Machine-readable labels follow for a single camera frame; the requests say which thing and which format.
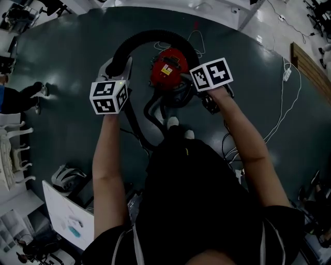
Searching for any person's black clothing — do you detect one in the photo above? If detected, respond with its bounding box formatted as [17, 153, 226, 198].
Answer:
[82, 126, 306, 265]

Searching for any grey white headset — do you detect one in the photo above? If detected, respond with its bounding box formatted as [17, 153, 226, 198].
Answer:
[50, 164, 88, 193]

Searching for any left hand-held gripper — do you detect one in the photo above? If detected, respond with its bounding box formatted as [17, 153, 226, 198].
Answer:
[89, 56, 133, 115]

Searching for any white charger cable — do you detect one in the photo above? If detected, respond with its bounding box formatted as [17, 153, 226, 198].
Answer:
[263, 56, 303, 143]

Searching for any white packet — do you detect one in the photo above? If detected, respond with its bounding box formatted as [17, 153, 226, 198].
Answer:
[68, 215, 84, 229]

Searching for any teal packet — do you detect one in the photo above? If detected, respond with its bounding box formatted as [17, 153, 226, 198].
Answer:
[67, 225, 83, 238]

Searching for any black vacuum hose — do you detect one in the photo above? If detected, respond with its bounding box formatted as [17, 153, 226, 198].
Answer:
[105, 29, 202, 153]

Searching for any white carved chair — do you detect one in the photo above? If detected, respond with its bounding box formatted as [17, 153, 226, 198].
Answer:
[0, 120, 37, 193]

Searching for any person's left forearm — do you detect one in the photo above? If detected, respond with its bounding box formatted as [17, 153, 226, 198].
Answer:
[92, 113, 130, 239]

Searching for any red vacuum cleaner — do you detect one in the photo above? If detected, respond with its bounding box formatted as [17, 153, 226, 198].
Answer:
[149, 47, 195, 110]

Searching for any person's right forearm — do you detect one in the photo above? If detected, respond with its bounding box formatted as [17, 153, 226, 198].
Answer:
[208, 87, 291, 208]

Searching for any thin white cord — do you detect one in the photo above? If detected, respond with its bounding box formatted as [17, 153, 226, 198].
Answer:
[153, 29, 207, 60]

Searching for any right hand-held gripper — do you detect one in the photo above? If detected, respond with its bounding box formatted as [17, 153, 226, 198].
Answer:
[179, 57, 235, 115]

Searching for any white marble table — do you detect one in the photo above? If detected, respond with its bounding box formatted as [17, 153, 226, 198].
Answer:
[41, 180, 96, 252]

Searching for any person's left white shoe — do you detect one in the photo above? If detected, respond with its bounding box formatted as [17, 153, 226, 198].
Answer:
[166, 116, 180, 130]

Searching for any grey metal frame beam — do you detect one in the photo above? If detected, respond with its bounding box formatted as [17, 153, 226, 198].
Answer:
[237, 0, 267, 31]

